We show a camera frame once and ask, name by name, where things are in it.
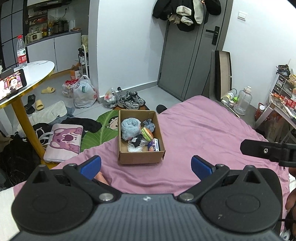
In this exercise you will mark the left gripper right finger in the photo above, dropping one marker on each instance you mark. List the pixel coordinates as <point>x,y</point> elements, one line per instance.
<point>201,168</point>

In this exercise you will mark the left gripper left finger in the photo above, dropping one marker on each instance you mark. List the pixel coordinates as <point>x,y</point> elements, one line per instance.
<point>91,167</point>

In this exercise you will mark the black white small pouch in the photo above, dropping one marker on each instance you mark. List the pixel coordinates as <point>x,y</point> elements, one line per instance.
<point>136,141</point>

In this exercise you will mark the blue tissue pack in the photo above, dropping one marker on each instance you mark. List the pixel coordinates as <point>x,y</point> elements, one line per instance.
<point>153,145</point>

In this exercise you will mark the fluffy light blue plush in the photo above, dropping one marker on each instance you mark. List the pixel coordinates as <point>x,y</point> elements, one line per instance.
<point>130,128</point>

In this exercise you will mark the plush hamburger toy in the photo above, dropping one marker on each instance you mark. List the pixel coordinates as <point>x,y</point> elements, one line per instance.
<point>147,134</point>

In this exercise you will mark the pink bear laptop bag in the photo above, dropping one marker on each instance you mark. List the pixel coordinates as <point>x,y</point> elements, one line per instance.
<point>63,142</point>

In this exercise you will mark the pink bed sheet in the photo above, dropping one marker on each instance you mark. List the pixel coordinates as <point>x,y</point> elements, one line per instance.
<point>198,126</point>

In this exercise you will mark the black clothing on floor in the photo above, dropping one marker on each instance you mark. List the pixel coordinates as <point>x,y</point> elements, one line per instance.
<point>89,125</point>

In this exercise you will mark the green leaf cartoon rug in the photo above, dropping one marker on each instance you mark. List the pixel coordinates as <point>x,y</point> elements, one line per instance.
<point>108,131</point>

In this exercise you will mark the brown cardboard box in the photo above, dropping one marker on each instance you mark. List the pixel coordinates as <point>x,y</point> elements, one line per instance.
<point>140,158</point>

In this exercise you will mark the cream towel on floor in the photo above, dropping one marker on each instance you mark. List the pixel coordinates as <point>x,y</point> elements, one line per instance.
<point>49,114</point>

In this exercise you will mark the clear plastic water jug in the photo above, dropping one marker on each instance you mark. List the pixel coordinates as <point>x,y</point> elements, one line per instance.
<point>243,100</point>

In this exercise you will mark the small clear plastic bag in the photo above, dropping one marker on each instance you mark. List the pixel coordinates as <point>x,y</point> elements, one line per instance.
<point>110,99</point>

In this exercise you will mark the large white plastic bag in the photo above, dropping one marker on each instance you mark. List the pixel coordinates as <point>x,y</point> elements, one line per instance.
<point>84,93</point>

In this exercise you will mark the black slipper near bed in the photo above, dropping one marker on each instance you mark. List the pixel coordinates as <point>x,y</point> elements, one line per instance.
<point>160,108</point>

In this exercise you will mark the yellow slipper near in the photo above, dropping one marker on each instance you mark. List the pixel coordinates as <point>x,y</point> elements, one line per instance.
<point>39,105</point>

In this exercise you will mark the yellow slipper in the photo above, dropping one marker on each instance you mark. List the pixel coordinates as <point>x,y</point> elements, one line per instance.
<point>39,105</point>
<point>48,90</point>

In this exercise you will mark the grey sneaker right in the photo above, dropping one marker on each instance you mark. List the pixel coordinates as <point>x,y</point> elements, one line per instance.
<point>133,95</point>

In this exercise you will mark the black sandal pair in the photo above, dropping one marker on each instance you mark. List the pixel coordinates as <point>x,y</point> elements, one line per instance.
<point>30,102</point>

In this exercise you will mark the yellow slipper far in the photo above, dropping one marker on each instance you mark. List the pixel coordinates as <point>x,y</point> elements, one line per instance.
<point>48,90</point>

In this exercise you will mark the grey door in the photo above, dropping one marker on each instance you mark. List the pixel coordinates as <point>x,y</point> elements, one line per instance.
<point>186,57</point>

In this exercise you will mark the black flat board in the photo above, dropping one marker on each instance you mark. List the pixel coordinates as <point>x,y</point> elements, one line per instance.
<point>223,74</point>

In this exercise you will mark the yellow round table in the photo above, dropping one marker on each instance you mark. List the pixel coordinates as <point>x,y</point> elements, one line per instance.
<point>35,73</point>

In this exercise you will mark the smartphone showing video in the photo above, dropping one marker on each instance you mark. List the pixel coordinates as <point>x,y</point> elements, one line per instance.
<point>12,84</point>

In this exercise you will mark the white kitchen cabinet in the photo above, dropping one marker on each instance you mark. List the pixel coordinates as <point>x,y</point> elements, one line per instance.
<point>62,50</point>

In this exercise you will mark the red label water bottle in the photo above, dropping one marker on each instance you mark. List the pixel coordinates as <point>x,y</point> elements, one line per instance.
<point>21,52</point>

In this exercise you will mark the hanging black white clothes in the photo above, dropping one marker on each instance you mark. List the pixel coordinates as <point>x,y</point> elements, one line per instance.
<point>186,14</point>

